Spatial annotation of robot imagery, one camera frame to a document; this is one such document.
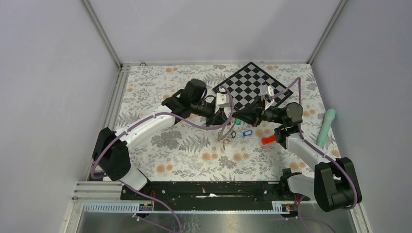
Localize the black white checkerboard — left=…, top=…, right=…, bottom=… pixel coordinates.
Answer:
left=212, top=62, right=286, bottom=111

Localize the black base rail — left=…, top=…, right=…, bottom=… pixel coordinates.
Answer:
left=120, top=181, right=296, bottom=207

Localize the blue key tag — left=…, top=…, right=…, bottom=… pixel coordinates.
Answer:
left=242, top=130, right=253, bottom=136

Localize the red plastic block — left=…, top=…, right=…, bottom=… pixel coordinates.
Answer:
left=261, top=135, right=276, bottom=145

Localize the white slotted cable duct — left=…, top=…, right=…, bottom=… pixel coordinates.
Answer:
left=84, top=201, right=290, bottom=214

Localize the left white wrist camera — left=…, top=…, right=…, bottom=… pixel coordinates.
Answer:
left=215, top=93, right=232, bottom=111

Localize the mint green cylinder handle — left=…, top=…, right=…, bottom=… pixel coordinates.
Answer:
left=317, top=108, right=336, bottom=148

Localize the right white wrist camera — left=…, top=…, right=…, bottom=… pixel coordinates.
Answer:
left=259, top=85, right=275, bottom=110

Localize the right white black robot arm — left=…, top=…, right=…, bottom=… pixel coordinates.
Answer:
left=233, top=102, right=362, bottom=212

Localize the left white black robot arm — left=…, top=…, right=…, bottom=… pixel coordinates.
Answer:
left=90, top=79, right=234, bottom=200

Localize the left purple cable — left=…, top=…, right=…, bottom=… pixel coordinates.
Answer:
left=89, top=85, right=235, bottom=233

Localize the purple cable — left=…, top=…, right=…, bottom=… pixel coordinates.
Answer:
left=89, top=85, right=235, bottom=233
left=272, top=77, right=359, bottom=233

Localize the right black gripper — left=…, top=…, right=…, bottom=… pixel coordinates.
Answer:
left=232, top=96, right=286, bottom=128

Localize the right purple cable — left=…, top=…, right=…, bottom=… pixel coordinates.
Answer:
left=272, top=77, right=359, bottom=233

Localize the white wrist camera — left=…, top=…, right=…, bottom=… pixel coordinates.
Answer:
left=259, top=85, right=275, bottom=110
left=215, top=93, right=232, bottom=111

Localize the large grey metal keyring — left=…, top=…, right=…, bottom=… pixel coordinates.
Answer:
left=217, top=120, right=236, bottom=142

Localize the floral table mat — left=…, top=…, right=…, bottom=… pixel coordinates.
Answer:
left=116, top=64, right=326, bottom=181

